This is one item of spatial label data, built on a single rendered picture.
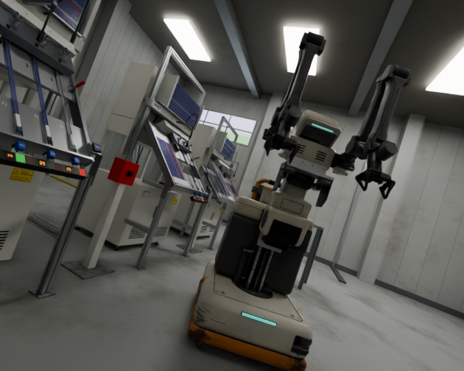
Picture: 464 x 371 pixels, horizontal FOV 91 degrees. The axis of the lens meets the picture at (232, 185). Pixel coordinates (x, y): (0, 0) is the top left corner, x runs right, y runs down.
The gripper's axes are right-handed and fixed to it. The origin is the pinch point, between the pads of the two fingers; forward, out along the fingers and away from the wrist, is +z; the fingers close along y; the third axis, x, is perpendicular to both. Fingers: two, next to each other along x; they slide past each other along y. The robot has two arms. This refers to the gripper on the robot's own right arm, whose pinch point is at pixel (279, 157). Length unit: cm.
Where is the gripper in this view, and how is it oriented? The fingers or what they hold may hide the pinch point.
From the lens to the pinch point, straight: 95.1
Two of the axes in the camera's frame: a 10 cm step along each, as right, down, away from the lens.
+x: -1.9, 4.4, 8.8
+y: 9.4, 3.3, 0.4
